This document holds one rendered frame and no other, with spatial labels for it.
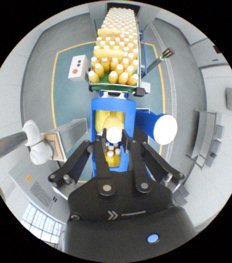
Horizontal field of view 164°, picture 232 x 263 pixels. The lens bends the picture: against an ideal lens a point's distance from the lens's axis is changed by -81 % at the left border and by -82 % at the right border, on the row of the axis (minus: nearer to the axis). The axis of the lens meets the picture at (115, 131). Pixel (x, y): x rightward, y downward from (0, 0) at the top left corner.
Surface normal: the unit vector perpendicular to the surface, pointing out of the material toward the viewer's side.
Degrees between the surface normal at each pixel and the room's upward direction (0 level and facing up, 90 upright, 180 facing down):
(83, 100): 0
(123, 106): 18
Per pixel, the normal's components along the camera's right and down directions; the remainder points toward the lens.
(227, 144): -1.00, 0.07
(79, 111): 0.06, 0.28
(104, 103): -0.27, 0.24
